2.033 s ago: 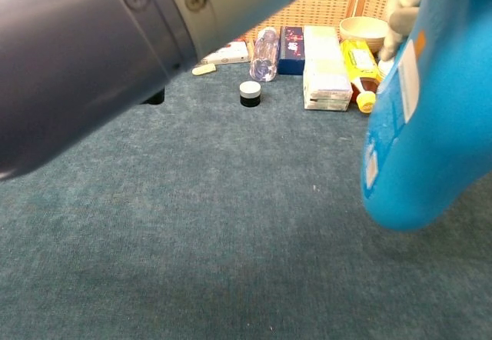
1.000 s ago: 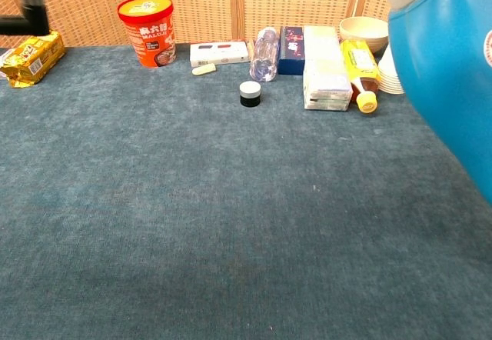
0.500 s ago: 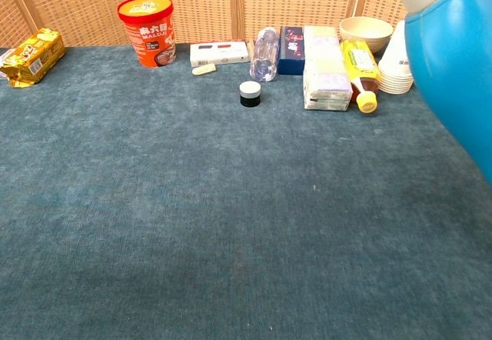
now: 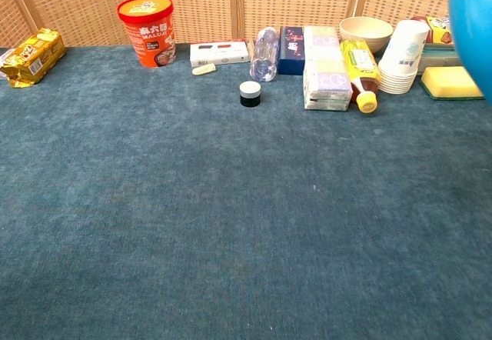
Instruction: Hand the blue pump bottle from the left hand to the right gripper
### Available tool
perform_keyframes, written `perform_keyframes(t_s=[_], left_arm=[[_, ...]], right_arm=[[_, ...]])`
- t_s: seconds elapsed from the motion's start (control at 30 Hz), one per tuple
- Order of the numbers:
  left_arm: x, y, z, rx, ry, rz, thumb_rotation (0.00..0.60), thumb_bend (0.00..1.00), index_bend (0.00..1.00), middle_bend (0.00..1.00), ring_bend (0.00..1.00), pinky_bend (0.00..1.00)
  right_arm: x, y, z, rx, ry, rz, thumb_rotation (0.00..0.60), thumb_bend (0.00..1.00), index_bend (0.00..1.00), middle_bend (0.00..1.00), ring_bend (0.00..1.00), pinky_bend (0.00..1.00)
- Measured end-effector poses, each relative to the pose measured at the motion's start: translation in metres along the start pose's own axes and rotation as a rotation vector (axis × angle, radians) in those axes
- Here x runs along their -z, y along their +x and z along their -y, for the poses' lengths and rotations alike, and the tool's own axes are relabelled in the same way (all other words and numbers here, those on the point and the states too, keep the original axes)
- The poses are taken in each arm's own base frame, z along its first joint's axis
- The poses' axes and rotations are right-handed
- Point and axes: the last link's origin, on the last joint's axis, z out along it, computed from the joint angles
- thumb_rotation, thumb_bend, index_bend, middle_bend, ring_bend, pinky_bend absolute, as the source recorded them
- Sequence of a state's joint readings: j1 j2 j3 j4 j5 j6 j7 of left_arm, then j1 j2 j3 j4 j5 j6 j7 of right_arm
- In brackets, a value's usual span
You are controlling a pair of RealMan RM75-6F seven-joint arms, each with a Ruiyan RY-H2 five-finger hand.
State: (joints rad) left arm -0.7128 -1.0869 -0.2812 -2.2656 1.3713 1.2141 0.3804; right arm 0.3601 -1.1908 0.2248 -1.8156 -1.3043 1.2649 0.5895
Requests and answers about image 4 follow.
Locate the blue detergent pump bottle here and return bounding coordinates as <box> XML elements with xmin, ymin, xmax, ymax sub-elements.
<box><xmin>448</xmin><ymin>0</ymin><xmax>492</xmax><ymax>106</ymax></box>

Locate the teal carpet table cover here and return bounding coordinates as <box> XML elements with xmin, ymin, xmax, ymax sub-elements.
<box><xmin>0</xmin><ymin>45</ymin><xmax>492</xmax><ymax>340</ymax></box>

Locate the black jar white lid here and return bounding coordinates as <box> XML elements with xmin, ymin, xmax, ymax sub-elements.
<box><xmin>239</xmin><ymin>81</ymin><xmax>262</xmax><ymax>108</ymax></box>

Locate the small white eraser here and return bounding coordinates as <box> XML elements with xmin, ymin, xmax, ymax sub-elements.
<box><xmin>191</xmin><ymin>62</ymin><xmax>218</xmax><ymax>76</ymax></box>

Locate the clear plastic water bottle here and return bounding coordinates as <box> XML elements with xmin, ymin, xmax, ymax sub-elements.
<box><xmin>249</xmin><ymin>26</ymin><xmax>281</xmax><ymax>83</ymax></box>

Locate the white flat box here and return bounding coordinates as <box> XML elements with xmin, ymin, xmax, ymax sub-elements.
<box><xmin>189</xmin><ymin>39</ymin><xmax>250</xmax><ymax>68</ymax></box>

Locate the dark blue box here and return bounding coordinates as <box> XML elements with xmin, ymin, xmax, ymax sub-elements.
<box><xmin>277</xmin><ymin>25</ymin><xmax>307</xmax><ymax>76</ymax></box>

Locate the tissue multipack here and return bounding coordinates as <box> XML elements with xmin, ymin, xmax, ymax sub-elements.
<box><xmin>302</xmin><ymin>25</ymin><xmax>354</xmax><ymax>112</ymax></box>

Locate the yellow-label tea bottle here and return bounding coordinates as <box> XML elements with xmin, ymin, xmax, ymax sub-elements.
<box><xmin>340</xmin><ymin>38</ymin><xmax>382</xmax><ymax>115</ymax></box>

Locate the red instant noodle cup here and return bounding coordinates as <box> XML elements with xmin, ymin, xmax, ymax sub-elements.
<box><xmin>116</xmin><ymin>0</ymin><xmax>178</xmax><ymax>68</ymax></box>

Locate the beige bowl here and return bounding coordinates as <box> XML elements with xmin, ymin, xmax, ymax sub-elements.
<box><xmin>338</xmin><ymin>16</ymin><xmax>394</xmax><ymax>54</ymax></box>

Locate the white paper cup stack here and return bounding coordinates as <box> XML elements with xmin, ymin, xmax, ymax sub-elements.
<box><xmin>377</xmin><ymin>19</ymin><xmax>431</xmax><ymax>95</ymax></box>

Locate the yellow sponge green base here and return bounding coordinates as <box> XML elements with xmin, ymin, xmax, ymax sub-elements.
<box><xmin>418</xmin><ymin>65</ymin><xmax>485</xmax><ymax>102</ymax></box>

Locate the clear container teal lid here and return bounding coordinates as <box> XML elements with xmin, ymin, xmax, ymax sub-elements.
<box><xmin>417</xmin><ymin>42</ymin><xmax>463</xmax><ymax>74</ymax></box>

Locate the brown cookie box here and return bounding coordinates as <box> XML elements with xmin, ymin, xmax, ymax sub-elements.
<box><xmin>409</xmin><ymin>15</ymin><xmax>455</xmax><ymax>45</ymax></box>

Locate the gold biscuit packet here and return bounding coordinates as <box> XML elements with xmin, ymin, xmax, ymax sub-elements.
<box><xmin>0</xmin><ymin>27</ymin><xmax>66</xmax><ymax>88</ymax></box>

